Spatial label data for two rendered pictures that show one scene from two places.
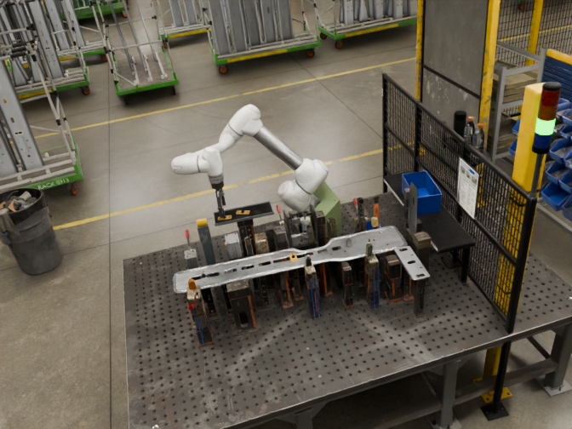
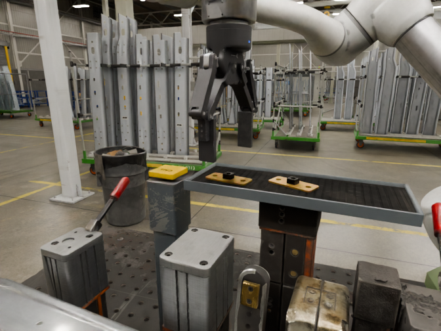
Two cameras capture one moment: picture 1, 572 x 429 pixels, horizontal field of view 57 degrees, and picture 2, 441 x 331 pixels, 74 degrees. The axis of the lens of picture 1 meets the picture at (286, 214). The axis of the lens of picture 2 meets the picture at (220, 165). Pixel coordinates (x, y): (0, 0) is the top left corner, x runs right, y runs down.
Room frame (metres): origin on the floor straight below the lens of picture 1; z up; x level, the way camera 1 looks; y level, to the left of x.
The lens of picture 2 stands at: (2.24, 0.12, 1.33)
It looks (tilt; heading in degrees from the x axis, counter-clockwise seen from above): 15 degrees down; 31
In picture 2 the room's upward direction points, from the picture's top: straight up
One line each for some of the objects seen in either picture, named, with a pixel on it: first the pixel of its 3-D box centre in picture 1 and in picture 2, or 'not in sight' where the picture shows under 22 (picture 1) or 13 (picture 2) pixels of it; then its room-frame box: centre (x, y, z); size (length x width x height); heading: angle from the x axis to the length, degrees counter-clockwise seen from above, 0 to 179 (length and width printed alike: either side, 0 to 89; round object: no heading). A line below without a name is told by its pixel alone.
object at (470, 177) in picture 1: (468, 188); not in sight; (2.46, -1.03, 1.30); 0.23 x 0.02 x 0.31; 7
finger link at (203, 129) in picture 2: not in sight; (200, 125); (2.61, 0.38, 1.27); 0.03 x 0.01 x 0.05; 0
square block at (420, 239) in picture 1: (420, 260); not in sight; (2.39, -0.76, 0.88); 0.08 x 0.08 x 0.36; 7
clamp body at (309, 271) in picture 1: (311, 290); not in sight; (2.26, -0.09, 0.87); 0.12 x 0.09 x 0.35; 7
